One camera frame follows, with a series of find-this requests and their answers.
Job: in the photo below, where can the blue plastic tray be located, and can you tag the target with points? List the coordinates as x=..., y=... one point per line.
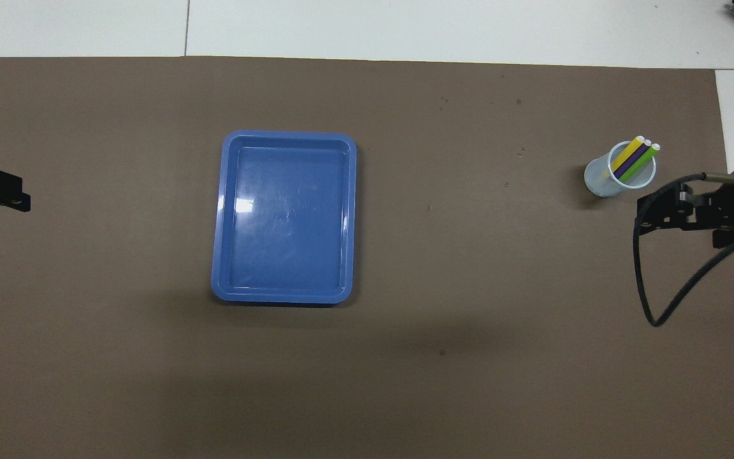
x=284, y=217

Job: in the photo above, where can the translucent plastic cup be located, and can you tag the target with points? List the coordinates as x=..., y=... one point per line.
x=596, y=182

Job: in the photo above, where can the green highlighter pen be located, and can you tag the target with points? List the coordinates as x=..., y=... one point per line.
x=641, y=162

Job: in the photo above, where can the purple highlighter pen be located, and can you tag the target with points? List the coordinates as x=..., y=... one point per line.
x=633, y=159

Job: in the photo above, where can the brown paper table mat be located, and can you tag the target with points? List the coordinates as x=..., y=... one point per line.
x=469, y=319

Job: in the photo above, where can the yellow highlighter pen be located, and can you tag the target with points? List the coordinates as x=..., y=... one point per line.
x=628, y=152

